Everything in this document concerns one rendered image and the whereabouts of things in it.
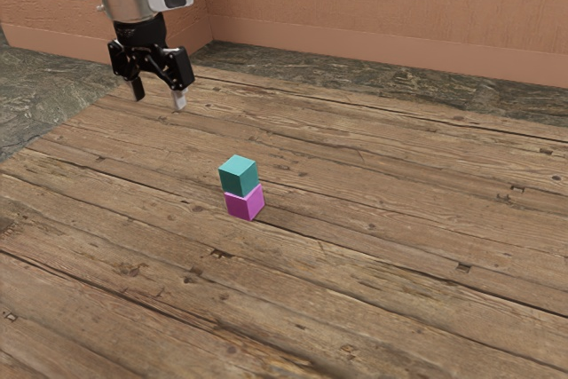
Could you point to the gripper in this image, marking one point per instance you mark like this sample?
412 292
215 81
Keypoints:
141 32

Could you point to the teal block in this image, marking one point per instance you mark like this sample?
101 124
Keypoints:
239 175

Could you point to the magenta block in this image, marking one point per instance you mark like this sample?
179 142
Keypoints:
244 206

